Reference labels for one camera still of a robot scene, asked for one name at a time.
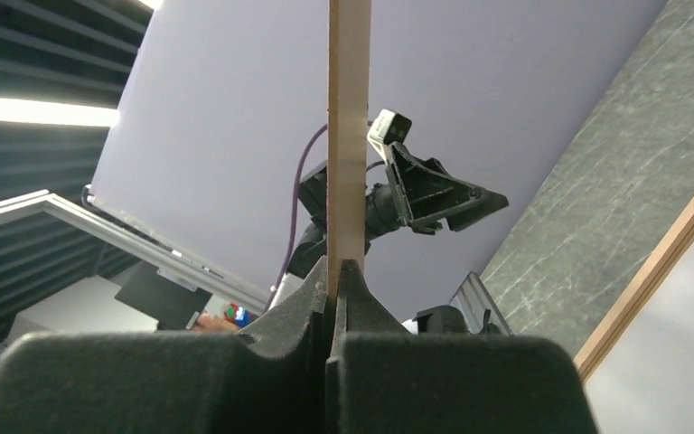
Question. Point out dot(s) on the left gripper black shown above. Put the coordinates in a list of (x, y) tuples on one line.
[(430, 198)]

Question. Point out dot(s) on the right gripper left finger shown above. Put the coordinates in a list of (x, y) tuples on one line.
[(265, 378)]

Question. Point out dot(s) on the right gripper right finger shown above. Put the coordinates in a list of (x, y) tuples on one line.
[(380, 378)]

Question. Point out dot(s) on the wooden picture frame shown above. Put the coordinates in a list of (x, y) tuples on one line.
[(641, 288)]

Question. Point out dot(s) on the brown backing board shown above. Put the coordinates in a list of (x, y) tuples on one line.
[(348, 102)]

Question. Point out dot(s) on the glossy landscape photo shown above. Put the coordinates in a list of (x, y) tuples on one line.
[(646, 382)]

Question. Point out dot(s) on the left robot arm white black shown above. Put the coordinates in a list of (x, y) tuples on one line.
[(381, 218)]

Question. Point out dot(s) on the ceiling strip light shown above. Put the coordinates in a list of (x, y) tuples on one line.
[(38, 112)]

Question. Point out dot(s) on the aluminium extrusion rail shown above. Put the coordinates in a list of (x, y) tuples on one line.
[(142, 247)]

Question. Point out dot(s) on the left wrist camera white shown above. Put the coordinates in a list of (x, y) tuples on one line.
[(389, 127)]

